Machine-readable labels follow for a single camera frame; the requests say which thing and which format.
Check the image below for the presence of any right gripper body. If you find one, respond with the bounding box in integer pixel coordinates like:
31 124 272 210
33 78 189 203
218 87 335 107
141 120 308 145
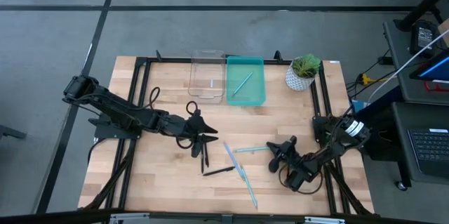
281 147 310 173

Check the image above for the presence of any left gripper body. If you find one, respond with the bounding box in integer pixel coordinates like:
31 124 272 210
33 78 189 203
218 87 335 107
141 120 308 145
163 110 197 140

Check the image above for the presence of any teal pencil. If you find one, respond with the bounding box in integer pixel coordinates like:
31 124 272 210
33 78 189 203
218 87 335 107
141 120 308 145
239 165 259 209
234 145 271 153
232 72 254 97

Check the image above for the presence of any blue pencil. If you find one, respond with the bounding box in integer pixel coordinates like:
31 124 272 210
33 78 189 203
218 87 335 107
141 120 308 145
223 142 243 180

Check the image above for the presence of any clear plastic bin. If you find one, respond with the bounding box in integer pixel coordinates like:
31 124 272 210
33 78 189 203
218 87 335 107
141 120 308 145
187 49 227 105

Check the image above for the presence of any teal plastic bin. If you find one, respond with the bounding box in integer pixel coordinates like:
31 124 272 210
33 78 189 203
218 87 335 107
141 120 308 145
226 55 267 107

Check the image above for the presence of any green plant in patterned pot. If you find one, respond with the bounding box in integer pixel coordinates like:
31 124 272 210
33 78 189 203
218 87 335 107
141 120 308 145
284 53 322 92

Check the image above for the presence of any blue box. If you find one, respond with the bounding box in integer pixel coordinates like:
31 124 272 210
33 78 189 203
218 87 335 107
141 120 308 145
351 99 368 113

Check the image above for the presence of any black bag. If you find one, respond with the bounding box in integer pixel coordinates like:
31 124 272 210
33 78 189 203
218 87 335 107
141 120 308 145
361 111 403 162

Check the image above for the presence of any yellow plug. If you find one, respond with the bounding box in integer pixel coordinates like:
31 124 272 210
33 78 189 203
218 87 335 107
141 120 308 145
357 72 373 86

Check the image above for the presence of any grey desk with laptop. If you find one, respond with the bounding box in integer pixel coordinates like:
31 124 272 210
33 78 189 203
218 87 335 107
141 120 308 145
390 101 449 183

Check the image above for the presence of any black laptop keyboard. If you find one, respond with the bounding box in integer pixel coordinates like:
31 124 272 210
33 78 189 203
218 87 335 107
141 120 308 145
406 127 449 179

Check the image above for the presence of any red item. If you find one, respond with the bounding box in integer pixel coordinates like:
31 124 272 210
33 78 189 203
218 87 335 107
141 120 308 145
423 80 449 93

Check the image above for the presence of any black rig bar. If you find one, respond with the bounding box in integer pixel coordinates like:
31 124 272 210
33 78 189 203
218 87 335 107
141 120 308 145
0 209 449 224

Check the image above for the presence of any grey chair leg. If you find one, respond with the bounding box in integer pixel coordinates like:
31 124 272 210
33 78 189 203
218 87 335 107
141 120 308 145
0 124 28 140

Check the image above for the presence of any tablet with blue screen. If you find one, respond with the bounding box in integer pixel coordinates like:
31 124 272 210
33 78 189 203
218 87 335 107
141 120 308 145
408 48 449 85

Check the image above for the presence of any black stand leg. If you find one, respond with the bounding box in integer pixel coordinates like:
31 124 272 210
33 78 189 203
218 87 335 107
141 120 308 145
393 0 449 32

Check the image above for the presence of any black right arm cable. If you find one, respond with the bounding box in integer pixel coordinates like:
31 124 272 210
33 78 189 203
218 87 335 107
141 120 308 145
278 160 323 196

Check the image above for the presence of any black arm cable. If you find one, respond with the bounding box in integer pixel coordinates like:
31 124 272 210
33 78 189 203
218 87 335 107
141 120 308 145
278 160 323 196
147 86 199 150

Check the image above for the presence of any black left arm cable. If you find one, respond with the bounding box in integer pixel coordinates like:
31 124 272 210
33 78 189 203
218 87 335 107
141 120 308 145
147 86 199 150

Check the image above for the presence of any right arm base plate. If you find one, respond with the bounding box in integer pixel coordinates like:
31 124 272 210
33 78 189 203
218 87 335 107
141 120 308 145
313 114 362 146

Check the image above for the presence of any black aluminium table frame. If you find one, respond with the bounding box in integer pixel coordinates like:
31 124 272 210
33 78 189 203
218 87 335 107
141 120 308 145
79 50 375 218

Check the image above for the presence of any silver bracket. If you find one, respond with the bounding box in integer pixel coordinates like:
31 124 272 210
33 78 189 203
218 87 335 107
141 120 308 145
109 212 151 224
304 216 347 224

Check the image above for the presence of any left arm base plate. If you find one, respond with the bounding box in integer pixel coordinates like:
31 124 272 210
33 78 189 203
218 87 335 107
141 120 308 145
87 113 143 140

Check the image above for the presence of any white cable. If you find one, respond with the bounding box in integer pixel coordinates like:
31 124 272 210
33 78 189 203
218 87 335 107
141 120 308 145
367 29 449 105

